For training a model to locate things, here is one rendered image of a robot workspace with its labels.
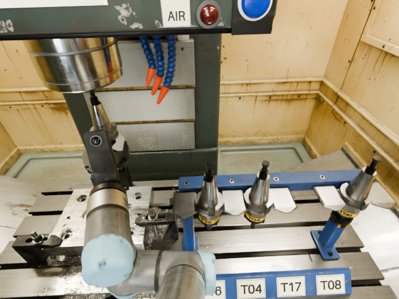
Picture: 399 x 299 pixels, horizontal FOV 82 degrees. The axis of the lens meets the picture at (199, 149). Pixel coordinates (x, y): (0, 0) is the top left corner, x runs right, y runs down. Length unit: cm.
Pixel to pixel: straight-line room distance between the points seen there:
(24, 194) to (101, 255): 118
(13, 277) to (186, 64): 91
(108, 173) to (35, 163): 148
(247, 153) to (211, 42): 91
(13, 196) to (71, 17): 131
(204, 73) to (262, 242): 69
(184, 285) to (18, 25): 38
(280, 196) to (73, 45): 50
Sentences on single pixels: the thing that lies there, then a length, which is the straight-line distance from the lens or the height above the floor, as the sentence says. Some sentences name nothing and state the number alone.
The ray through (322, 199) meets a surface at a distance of 60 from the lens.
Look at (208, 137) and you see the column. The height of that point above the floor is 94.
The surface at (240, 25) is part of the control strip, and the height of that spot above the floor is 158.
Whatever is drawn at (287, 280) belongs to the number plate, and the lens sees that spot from 77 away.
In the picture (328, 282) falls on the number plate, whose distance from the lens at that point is 81.
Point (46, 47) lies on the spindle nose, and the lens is 48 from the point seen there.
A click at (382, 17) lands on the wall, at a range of 130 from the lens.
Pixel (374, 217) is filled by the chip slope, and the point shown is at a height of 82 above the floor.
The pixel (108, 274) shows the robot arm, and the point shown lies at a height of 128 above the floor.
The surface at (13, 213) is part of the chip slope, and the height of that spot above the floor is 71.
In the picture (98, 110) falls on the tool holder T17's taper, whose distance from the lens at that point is 59.
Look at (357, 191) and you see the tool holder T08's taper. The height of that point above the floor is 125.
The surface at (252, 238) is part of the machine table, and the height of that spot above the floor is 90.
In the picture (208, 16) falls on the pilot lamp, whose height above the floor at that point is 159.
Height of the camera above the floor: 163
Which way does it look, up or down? 38 degrees down
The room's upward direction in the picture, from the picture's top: 2 degrees counter-clockwise
